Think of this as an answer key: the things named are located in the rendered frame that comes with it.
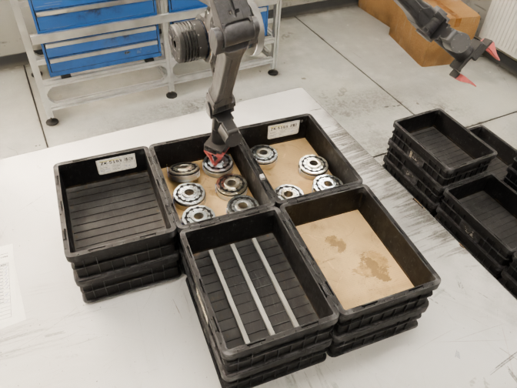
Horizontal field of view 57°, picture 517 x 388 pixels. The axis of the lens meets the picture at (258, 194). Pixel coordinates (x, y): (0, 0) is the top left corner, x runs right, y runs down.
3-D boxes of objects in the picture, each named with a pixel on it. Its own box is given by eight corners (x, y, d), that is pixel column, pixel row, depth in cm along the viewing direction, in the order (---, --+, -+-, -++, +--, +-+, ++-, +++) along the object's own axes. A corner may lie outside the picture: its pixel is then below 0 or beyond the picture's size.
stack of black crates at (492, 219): (421, 238, 239) (442, 188, 215) (466, 220, 249) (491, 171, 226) (481, 300, 214) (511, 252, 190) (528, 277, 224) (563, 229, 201)
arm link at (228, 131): (230, 89, 147) (204, 98, 144) (246, 112, 140) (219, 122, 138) (232, 118, 156) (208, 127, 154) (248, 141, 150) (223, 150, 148)
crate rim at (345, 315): (277, 210, 143) (277, 205, 142) (364, 188, 152) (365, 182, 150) (341, 322, 117) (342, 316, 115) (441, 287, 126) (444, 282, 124)
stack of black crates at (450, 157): (373, 188, 264) (391, 121, 233) (415, 173, 274) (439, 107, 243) (420, 239, 239) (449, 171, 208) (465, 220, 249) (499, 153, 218)
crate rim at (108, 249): (54, 169, 152) (52, 163, 151) (148, 150, 161) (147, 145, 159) (67, 264, 126) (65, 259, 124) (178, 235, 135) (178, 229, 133)
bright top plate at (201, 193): (168, 188, 155) (168, 187, 155) (198, 180, 159) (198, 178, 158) (180, 209, 149) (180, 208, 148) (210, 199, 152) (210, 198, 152)
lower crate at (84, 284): (69, 213, 167) (61, 188, 158) (155, 194, 175) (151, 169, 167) (84, 307, 140) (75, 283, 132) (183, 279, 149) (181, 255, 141)
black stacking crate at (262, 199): (152, 172, 168) (148, 146, 160) (232, 154, 176) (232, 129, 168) (181, 256, 142) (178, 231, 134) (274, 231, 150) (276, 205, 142)
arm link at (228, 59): (252, 8, 109) (208, 21, 107) (263, 29, 109) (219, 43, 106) (230, 93, 150) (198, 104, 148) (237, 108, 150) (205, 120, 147)
